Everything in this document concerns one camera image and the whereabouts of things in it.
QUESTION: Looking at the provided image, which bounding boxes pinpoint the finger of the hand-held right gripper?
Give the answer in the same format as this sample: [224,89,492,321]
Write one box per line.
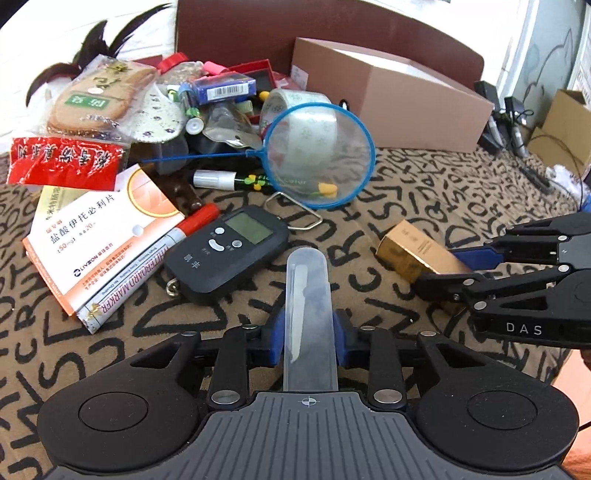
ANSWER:
[414,265,576,319]
[451,213,591,270]

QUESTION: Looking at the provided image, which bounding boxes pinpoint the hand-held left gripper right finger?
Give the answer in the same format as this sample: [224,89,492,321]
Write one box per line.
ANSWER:
[332,309,491,412]

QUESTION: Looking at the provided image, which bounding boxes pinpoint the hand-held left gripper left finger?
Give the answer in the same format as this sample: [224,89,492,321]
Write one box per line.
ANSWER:
[130,310,286,409]

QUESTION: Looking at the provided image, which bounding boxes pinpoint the clear plastic long case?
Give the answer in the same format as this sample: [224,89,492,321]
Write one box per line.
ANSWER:
[284,248,341,393]

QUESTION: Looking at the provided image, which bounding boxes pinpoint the small gold box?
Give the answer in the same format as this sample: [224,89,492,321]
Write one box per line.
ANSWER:
[375,220,472,304]

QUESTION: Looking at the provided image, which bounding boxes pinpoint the brown cardboard box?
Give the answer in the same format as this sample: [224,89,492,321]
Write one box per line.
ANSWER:
[290,37,495,153]

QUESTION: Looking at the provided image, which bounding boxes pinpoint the blue hand net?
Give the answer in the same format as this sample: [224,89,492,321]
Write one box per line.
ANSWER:
[141,102,376,210]

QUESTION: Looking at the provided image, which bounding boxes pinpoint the person's right forearm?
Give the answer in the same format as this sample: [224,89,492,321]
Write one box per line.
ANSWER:
[549,345,591,480]

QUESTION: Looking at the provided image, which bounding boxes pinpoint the black digital hanging scale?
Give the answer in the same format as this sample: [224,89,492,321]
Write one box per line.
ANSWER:
[164,191,324,306]

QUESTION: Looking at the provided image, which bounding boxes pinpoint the white plastic bag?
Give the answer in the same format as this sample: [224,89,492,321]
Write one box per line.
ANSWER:
[547,164,588,195]

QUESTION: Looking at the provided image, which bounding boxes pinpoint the low cardboard carton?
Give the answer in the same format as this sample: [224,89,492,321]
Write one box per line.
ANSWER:
[526,126,591,179]

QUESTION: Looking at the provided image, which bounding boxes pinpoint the whiteboard marker with red cap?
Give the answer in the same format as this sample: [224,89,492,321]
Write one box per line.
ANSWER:
[76,230,186,334]

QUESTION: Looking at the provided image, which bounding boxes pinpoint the black pen with white cap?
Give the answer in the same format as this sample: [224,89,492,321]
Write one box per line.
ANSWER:
[193,169,279,191]

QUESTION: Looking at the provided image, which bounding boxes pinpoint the white orange medicine box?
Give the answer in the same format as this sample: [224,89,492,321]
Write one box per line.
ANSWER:
[22,164,186,317]

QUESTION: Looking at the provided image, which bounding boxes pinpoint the clear plastic blister pack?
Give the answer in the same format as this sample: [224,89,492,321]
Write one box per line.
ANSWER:
[203,104,262,149]

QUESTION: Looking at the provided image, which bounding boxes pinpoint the clear tape roll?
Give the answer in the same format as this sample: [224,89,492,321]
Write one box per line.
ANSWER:
[259,89,341,153]

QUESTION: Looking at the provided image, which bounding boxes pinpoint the white patterned insole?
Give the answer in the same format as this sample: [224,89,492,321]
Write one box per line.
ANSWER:
[131,83,188,143]

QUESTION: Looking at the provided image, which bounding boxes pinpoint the blue barcode box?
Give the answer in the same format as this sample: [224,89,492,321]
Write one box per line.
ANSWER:
[189,74,257,105]

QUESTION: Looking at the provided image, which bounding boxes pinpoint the pale yellow medicine box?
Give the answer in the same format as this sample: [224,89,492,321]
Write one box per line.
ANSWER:
[30,185,122,237]

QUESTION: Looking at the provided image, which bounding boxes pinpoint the red gift box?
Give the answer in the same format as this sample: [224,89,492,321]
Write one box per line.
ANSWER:
[228,59,296,93]

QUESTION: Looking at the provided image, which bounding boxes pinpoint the red printed packet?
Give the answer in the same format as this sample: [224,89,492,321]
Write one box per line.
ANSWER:
[7,136,129,191]

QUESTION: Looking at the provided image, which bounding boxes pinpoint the red plastic lid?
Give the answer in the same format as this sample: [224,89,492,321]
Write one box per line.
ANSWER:
[157,52,190,73]

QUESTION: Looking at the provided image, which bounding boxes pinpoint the brown insoles in packet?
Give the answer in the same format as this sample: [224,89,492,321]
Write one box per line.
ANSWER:
[46,62,160,139]

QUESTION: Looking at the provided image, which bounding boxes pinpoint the brown headboard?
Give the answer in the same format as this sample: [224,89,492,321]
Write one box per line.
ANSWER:
[175,0,485,90]

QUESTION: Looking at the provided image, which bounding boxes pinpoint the black feather decoration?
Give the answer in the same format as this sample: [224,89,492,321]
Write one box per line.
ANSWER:
[25,2,172,108]

